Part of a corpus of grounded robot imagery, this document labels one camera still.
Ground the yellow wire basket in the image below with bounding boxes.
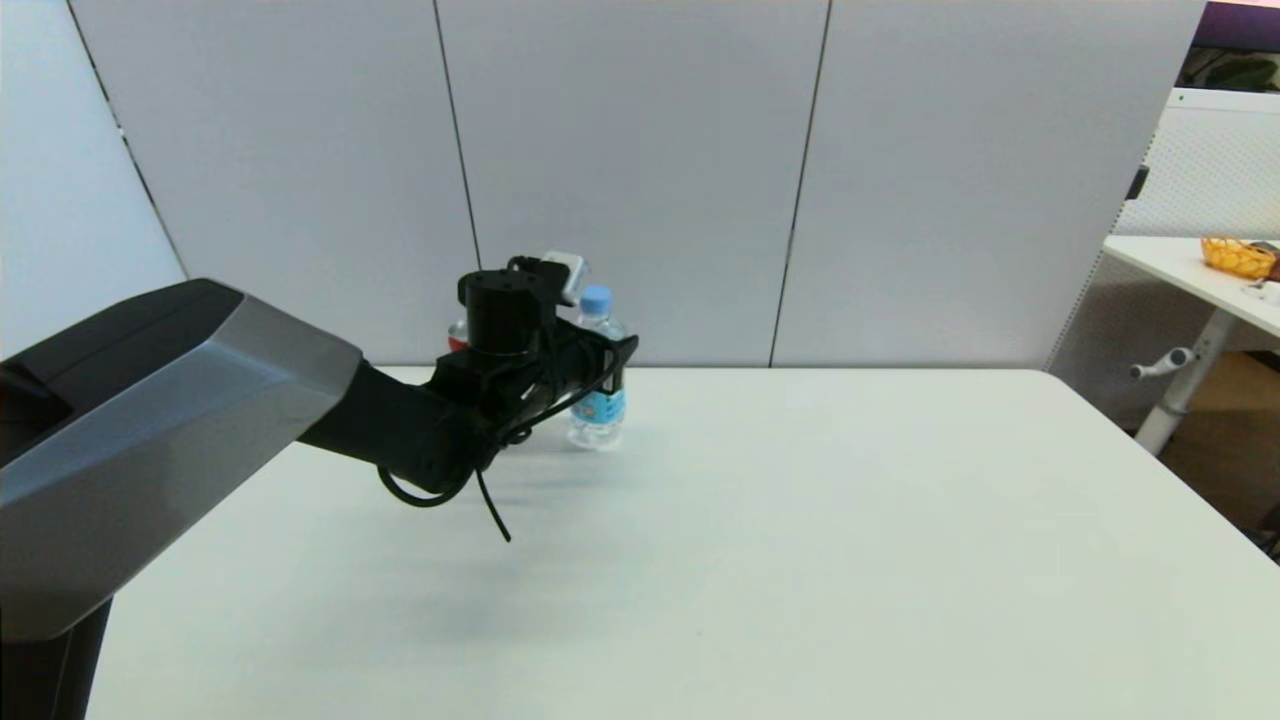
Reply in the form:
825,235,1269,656
1200,236,1277,281

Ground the white background desk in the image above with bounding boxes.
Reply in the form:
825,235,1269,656
1100,235,1280,458

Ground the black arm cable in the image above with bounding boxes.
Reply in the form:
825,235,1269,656
377,338,623,544

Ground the white desk crank handle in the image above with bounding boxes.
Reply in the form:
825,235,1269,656
1128,349,1196,383

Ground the white pegboard partition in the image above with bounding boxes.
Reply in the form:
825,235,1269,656
1043,88,1280,433

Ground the clear soda water bottle blue label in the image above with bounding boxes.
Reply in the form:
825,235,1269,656
566,284,629,453

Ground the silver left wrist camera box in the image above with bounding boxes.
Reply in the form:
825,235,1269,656
540,251,587,307

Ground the green plant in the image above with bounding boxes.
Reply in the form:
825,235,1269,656
1180,52,1280,93

